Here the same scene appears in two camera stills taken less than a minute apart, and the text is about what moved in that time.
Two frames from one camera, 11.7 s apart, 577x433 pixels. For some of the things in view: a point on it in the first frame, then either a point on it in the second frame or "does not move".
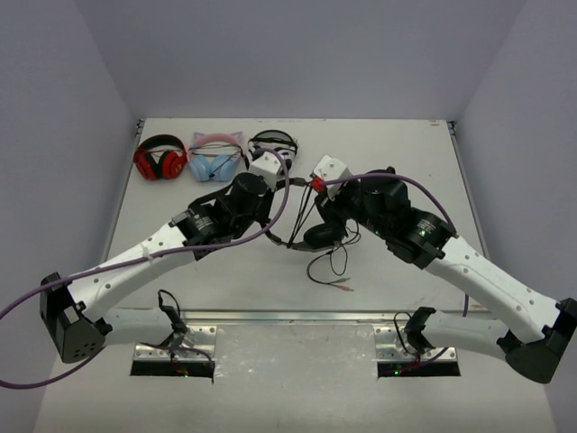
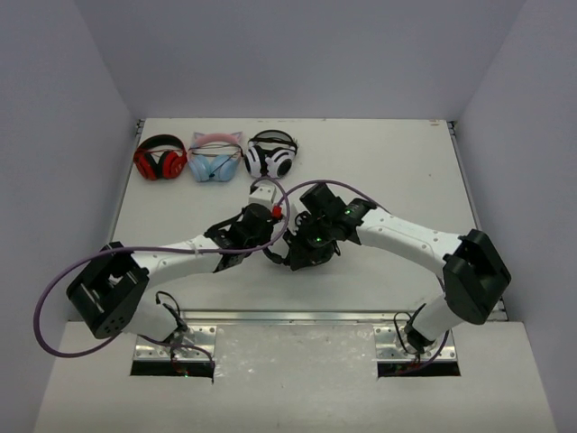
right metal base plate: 392,344 does not move
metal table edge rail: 288,316 does not move
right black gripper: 334,205 -> 290,235
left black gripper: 265,204 -> 262,218
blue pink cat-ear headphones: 216,156 does not move
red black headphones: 160,157 does not move
